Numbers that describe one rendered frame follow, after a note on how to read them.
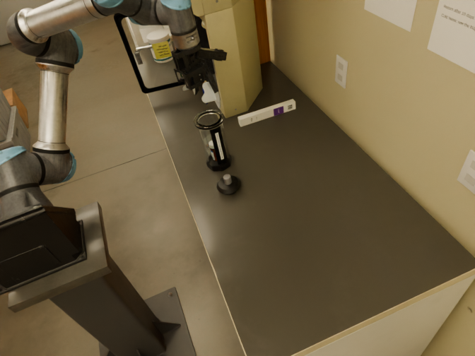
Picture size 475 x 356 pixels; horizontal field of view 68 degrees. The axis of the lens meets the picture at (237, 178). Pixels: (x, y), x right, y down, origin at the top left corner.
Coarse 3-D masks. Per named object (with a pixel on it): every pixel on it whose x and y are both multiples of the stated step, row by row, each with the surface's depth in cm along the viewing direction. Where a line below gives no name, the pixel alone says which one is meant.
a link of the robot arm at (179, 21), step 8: (160, 0) 92; (168, 0) 90; (176, 0) 90; (184, 0) 91; (160, 8) 93; (168, 8) 91; (176, 8) 91; (184, 8) 92; (160, 16) 94; (168, 16) 93; (176, 16) 92; (184, 16) 93; (192, 16) 95; (168, 24) 96; (176, 24) 94; (184, 24) 94; (192, 24) 96; (176, 32) 96; (184, 32) 96
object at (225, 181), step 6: (228, 174) 127; (222, 180) 130; (228, 180) 126; (234, 180) 129; (216, 186) 129; (222, 186) 127; (228, 186) 127; (234, 186) 127; (222, 192) 127; (228, 192) 126; (234, 192) 128
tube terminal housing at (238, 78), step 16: (208, 0) 126; (224, 0) 128; (240, 0) 136; (208, 16) 130; (224, 16) 132; (240, 16) 138; (208, 32) 134; (224, 32) 136; (240, 32) 141; (256, 32) 155; (224, 48) 140; (240, 48) 144; (256, 48) 158; (224, 64) 145; (240, 64) 147; (256, 64) 162; (224, 80) 149; (240, 80) 152; (256, 80) 166; (224, 96) 154; (240, 96) 158; (256, 96) 170; (224, 112) 161; (240, 112) 163
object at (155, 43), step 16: (128, 32) 157; (144, 32) 158; (160, 32) 159; (144, 48) 163; (160, 48) 164; (144, 64) 168; (160, 64) 170; (144, 80) 173; (160, 80) 175; (176, 80) 177
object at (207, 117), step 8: (200, 112) 129; (208, 112) 129; (216, 112) 128; (200, 120) 129; (208, 120) 131; (216, 120) 131; (200, 136) 130; (208, 136) 126; (224, 136) 130; (208, 144) 129; (224, 144) 132; (208, 152) 132; (208, 160) 137; (216, 160) 134
